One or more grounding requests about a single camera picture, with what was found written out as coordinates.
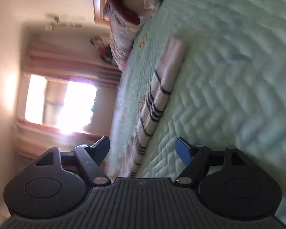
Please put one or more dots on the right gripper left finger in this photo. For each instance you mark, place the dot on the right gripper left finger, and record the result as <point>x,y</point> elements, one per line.
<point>90,158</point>

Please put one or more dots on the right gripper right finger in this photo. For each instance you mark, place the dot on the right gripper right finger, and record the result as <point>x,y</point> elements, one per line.
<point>195,160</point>

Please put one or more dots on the white striped knit sweater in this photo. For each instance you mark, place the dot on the white striped knit sweater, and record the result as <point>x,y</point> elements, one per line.
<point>155,103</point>

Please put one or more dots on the pink sheer curtain left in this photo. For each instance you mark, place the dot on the pink sheer curtain left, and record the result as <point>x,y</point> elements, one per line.
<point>32,139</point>

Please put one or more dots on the green quilted bee bedspread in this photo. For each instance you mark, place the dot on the green quilted bee bedspread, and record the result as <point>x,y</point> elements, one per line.
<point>230,89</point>

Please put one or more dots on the pink striped curtain right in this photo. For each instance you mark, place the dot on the pink striped curtain right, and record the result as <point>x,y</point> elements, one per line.
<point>66,53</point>

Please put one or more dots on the floral pink pillow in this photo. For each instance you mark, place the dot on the floral pink pillow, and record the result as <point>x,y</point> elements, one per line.
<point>124,25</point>

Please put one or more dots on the wooden bed headboard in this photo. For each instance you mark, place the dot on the wooden bed headboard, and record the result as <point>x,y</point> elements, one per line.
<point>99,18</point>

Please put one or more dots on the wall hanging ornament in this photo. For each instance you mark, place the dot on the wall hanging ornament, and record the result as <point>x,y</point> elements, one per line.
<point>63,21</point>

